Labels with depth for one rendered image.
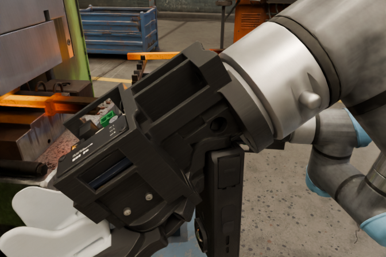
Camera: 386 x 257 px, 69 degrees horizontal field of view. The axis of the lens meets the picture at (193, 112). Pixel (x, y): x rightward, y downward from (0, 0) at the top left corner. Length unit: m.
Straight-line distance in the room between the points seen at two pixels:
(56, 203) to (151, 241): 0.08
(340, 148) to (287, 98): 0.45
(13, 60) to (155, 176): 0.47
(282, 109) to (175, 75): 0.07
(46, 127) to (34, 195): 0.45
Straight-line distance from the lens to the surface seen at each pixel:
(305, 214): 1.84
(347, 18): 0.20
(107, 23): 4.48
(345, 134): 0.60
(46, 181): 0.60
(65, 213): 0.25
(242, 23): 4.00
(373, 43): 0.20
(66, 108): 0.67
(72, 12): 1.09
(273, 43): 0.18
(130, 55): 1.21
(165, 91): 0.18
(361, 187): 0.59
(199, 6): 8.24
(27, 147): 0.64
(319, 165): 0.64
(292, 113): 0.18
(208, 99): 0.17
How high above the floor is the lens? 1.26
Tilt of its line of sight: 27 degrees down
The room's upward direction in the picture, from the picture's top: straight up
